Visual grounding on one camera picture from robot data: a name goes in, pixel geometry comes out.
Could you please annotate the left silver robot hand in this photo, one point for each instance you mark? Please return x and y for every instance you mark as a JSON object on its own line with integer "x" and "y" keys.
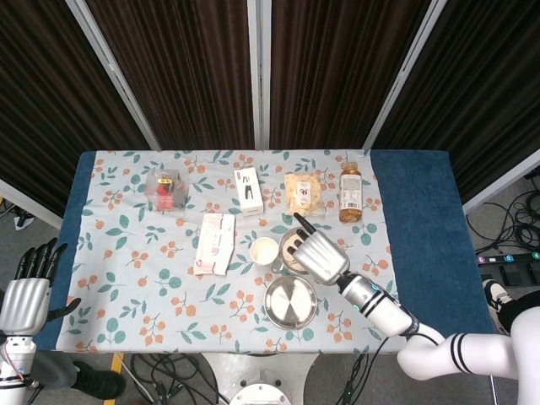
{"x": 23, "y": 306}

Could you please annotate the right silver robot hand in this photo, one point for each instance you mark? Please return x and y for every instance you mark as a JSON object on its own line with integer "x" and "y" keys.
{"x": 320, "y": 257}

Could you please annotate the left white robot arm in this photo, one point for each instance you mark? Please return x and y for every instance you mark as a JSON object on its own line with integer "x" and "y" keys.
{"x": 14, "y": 363}

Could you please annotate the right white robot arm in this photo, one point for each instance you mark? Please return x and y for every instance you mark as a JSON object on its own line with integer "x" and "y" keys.
{"x": 379, "y": 308}

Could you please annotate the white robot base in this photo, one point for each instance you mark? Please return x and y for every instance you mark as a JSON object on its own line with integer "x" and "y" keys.
{"x": 261, "y": 379}

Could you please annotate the metal bowl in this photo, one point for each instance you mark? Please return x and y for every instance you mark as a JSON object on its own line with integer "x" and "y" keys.
{"x": 284, "y": 236}

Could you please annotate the round metal plate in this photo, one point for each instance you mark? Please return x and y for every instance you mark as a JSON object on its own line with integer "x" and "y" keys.
{"x": 291, "y": 301}

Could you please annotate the floral paper cup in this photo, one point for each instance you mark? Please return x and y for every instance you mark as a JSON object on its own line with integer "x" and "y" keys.
{"x": 263, "y": 252}

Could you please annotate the clear snack bag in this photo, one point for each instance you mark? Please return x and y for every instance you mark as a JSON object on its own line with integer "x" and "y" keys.
{"x": 301, "y": 192}

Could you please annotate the grey trouser leg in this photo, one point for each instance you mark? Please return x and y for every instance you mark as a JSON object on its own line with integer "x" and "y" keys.
{"x": 52, "y": 371}

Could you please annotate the amber tea bottle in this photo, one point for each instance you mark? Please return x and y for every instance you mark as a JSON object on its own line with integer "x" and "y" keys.
{"x": 351, "y": 192}

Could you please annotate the white cardboard box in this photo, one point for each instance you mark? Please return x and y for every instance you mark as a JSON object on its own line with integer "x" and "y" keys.
{"x": 249, "y": 192}

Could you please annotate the pink wet wipes pack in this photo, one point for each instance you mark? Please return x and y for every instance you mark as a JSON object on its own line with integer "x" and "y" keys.
{"x": 214, "y": 244}

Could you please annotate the black shoe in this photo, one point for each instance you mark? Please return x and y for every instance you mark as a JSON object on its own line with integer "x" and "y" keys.
{"x": 101, "y": 381}

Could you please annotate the blue table cover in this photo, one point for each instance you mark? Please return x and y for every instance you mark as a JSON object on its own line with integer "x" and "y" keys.
{"x": 422, "y": 211}

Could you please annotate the floral tablecloth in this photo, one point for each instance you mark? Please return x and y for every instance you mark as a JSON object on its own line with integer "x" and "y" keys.
{"x": 169, "y": 295}

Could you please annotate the clear box with red parts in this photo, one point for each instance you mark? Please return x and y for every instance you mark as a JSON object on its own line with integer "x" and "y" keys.
{"x": 166, "y": 190}

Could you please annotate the white and black sneaker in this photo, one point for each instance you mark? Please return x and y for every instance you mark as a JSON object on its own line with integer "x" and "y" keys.
{"x": 495, "y": 295}

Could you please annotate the dark folding screen panel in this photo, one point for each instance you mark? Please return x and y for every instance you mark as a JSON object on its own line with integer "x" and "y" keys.
{"x": 177, "y": 76}
{"x": 42, "y": 105}
{"x": 337, "y": 76}
{"x": 485, "y": 105}

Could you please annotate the black power strip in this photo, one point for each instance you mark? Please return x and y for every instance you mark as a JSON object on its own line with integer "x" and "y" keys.
{"x": 506, "y": 258}

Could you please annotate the black trouser leg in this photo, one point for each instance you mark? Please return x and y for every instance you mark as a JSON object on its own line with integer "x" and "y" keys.
{"x": 523, "y": 308}

